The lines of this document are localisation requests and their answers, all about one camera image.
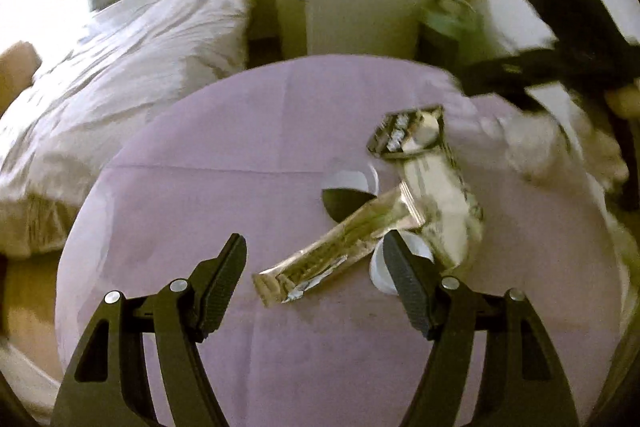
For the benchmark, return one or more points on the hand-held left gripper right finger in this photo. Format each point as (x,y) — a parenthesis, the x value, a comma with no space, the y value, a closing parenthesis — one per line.
(407,279)

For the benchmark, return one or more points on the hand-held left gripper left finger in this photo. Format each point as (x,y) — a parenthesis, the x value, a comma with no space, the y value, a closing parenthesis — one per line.
(225,277)

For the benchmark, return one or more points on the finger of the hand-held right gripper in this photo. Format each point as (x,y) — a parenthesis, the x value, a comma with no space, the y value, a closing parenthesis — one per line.
(500,72)
(530,101)

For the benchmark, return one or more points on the small white cup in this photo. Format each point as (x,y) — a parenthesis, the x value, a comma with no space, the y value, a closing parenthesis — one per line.
(378,269)
(345,202)

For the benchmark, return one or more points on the silver wrapper with dark print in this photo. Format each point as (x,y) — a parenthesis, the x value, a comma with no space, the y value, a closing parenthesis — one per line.
(440,197)

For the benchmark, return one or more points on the gold snack bar wrapper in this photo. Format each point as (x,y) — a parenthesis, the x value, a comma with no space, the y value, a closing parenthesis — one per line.
(325,247)

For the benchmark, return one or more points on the person's right hand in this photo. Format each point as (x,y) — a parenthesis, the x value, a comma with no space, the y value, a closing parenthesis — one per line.
(625,102)

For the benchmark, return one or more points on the green bag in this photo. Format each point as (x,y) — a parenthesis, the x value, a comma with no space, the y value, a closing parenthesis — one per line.
(445,24)

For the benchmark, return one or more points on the purple tablecloth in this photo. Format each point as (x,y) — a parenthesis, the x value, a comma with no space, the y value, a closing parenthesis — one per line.
(200,132)

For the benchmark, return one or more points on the white cabinet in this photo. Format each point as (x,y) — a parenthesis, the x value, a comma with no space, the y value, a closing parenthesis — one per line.
(360,7)

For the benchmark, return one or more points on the bed with white duvet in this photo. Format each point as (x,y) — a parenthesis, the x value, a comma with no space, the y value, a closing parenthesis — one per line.
(125,57)

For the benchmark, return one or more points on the brown padded headboard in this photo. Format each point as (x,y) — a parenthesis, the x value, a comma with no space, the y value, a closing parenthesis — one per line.
(15,67)

